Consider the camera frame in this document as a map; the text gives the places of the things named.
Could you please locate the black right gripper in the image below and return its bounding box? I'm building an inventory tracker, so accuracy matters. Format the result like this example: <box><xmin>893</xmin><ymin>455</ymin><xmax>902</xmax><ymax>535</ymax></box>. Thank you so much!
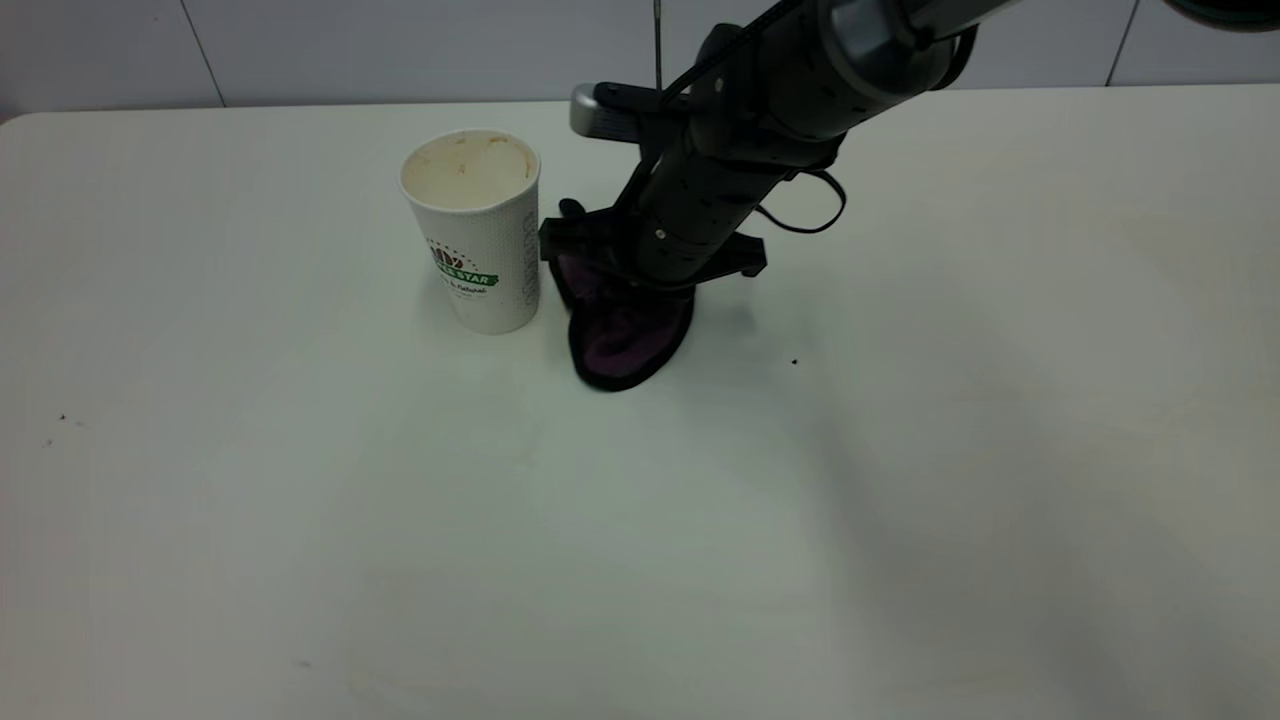
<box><xmin>540</xmin><ymin>150</ymin><xmax>793</xmax><ymax>293</ymax></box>

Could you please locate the purple cloth with black trim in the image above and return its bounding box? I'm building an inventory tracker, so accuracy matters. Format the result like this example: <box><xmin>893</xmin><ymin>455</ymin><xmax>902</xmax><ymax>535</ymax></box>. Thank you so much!
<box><xmin>548</xmin><ymin>198</ymin><xmax>696</xmax><ymax>393</ymax></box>

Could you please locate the white paper coffee cup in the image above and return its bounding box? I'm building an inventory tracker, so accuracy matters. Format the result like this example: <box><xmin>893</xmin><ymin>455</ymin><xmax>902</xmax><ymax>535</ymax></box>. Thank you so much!
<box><xmin>398</xmin><ymin>128</ymin><xmax>543</xmax><ymax>336</ymax></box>

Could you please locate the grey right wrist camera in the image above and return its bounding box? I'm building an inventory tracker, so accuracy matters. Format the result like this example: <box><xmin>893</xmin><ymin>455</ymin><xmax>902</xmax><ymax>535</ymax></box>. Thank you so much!
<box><xmin>570</xmin><ymin>82</ymin><xmax>663</xmax><ymax>143</ymax></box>

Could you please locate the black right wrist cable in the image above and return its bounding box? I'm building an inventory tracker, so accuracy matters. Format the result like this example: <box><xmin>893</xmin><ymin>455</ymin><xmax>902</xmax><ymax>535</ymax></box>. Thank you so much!
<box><xmin>752</xmin><ymin>168</ymin><xmax>848</xmax><ymax>236</ymax></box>

